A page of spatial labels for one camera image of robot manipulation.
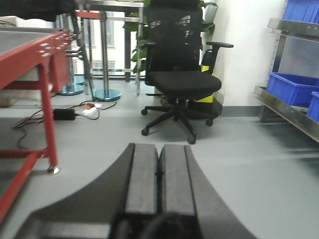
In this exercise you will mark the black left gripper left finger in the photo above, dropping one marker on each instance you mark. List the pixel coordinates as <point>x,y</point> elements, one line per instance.
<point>127,190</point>

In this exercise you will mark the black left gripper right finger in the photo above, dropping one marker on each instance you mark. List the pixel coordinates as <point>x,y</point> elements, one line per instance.
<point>184,189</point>

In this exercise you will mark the white power strip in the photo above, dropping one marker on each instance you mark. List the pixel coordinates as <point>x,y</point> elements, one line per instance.
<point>90,109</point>

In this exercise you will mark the black power adapter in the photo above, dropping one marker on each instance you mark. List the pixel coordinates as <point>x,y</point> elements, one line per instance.
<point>64,114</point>

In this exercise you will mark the yellow black caution sign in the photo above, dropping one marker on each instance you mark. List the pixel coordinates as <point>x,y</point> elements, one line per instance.
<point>206,69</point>

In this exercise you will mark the blue plastic storage bin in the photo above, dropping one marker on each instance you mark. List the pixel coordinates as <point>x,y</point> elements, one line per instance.
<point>295,90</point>

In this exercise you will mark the black mesh office chair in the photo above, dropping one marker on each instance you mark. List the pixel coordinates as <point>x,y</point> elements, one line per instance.
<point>172,61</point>

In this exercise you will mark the red metal work table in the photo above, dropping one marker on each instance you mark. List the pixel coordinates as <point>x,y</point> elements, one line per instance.
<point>33,65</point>

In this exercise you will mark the metal storage shelf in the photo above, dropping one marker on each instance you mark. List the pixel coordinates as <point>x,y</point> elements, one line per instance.
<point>296,52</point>

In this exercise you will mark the green potted plant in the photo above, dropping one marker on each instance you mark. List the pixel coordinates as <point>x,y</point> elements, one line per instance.
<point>208,27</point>

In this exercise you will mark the upper blue storage bin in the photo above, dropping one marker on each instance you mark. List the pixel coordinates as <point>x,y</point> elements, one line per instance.
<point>302,10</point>

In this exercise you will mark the chrome stanchion post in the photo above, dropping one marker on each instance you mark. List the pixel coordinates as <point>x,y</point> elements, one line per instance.
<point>105,94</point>

